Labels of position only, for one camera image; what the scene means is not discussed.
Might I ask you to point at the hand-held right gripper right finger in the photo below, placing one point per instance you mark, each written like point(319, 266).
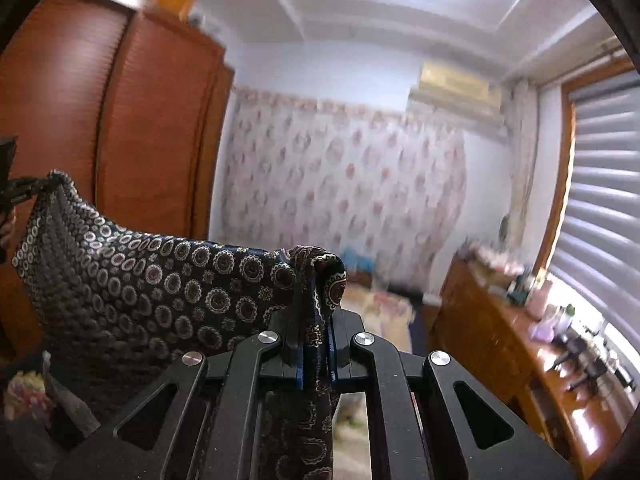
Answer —
point(345, 360)

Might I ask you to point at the grey striped window blind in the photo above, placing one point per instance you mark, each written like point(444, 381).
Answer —
point(605, 210)

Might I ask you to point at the wall air conditioner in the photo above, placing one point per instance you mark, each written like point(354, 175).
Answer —
point(450, 85)

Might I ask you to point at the wooden louvred wardrobe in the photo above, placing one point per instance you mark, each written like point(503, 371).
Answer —
point(150, 135)

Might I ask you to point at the dark circle-patterned pajama top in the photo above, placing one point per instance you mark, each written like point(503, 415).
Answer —
point(150, 285)

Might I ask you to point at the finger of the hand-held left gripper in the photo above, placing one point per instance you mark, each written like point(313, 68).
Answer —
point(22, 191)

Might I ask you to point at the long wooden cabinet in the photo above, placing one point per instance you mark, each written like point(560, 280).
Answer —
point(480, 335)

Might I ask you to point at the pale pink jar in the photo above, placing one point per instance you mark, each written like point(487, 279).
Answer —
point(542, 300)

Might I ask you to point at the beige tied drape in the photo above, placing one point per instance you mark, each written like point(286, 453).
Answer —
point(522, 160)

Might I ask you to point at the wooden window frame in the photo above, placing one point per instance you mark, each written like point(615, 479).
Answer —
point(565, 160)

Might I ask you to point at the floral blanket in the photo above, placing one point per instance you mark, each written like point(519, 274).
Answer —
point(385, 310)

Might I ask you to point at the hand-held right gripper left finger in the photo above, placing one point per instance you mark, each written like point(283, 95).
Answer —
point(290, 360)

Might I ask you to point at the cardboard box with blue cloth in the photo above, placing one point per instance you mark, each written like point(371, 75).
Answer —
point(357, 262)

